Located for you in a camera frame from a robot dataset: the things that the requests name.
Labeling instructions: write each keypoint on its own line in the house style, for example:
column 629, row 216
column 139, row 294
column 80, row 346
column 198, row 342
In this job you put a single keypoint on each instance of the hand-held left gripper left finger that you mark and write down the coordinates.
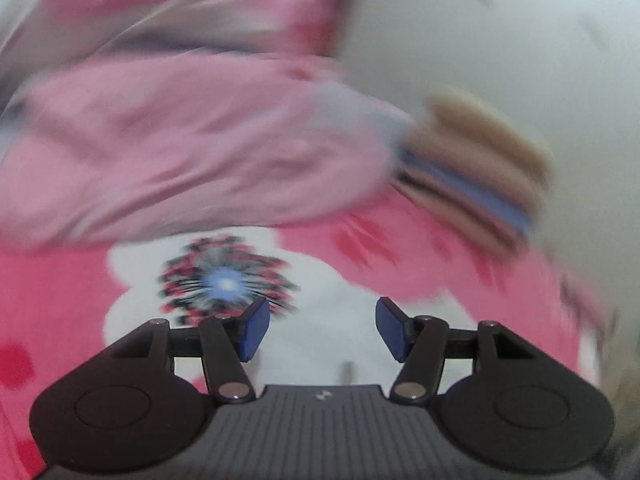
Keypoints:
column 255, row 327

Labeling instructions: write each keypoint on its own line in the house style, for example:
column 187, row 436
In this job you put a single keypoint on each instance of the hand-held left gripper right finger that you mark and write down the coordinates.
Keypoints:
column 392, row 327

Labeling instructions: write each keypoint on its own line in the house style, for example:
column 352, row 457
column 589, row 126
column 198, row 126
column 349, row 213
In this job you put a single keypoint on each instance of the white shirt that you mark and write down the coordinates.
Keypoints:
column 325, row 340

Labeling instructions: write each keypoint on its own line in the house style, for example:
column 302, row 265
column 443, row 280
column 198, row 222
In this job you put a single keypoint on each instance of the stack of folded clothes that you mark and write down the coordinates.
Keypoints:
column 475, row 170

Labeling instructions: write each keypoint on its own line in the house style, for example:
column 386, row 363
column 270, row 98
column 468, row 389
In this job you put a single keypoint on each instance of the pink floral blanket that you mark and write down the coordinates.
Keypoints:
column 125, row 270

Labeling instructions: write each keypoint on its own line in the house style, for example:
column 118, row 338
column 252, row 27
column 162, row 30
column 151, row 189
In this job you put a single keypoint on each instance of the pink patchwork quilt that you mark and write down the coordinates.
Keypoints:
column 175, row 135

